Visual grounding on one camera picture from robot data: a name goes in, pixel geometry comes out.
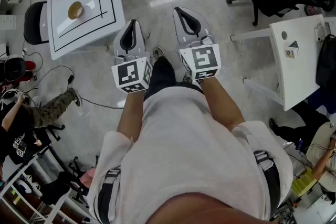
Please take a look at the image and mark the black backpack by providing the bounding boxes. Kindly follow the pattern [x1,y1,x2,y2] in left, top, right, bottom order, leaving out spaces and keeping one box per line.
[316,34,336,92]

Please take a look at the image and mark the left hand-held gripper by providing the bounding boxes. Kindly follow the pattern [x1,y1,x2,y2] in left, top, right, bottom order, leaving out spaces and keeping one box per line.
[111,19,153,94]

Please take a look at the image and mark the pink chair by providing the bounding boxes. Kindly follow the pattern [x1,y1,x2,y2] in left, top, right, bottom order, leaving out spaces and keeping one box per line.
[68,156,99,201]

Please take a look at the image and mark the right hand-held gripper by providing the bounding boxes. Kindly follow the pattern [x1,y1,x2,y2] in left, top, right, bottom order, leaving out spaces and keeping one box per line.
[173,7,222,81]

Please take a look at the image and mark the small white box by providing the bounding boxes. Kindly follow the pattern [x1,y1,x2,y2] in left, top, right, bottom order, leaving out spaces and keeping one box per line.
[285,48,300,59]

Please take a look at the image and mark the person's white shirt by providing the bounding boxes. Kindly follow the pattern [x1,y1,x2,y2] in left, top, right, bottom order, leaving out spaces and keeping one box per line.
[86,86,294,224]

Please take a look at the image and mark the white metal shelf rack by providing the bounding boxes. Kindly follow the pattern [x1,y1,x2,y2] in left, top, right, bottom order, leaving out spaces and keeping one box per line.
[0,148,71,224]

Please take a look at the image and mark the black bag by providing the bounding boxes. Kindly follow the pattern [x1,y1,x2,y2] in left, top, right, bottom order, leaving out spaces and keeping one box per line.
[40,172,72,205]

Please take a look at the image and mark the black cable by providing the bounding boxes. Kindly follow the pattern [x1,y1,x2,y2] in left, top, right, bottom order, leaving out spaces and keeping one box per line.
[33,65,76,94]

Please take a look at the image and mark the yellow-green item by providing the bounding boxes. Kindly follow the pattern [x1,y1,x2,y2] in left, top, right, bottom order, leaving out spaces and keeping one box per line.
[291,167,317,197]

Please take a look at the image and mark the person's left forearm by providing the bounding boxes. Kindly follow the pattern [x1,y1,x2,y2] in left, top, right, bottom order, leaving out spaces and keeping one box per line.
[117,90,148,143]

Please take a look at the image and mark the person's right forearm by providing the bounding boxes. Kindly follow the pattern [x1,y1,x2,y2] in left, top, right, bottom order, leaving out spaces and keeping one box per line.
[199,77,246,132]

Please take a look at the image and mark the person's chin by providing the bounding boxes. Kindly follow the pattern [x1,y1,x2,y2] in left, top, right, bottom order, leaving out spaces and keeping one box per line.
[149,193,279,224]

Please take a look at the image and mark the person's black trousers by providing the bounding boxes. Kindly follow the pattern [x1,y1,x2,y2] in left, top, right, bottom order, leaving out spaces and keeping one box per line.
[144,56,204,100]

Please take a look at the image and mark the brown bowl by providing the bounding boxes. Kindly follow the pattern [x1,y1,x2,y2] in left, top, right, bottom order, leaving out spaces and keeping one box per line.
[67,1,84,20]

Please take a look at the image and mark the person's left shoe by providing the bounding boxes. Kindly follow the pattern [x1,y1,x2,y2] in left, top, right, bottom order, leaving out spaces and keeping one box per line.
[152,46,165,60]

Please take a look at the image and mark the black harness strap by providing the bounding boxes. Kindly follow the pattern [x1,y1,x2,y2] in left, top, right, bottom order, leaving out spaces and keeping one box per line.
[253,149,281,218]
[97,169,121,224]

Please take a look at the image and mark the white desk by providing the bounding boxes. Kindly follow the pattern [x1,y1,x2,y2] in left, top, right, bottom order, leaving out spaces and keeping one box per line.
[230,14,329,112]

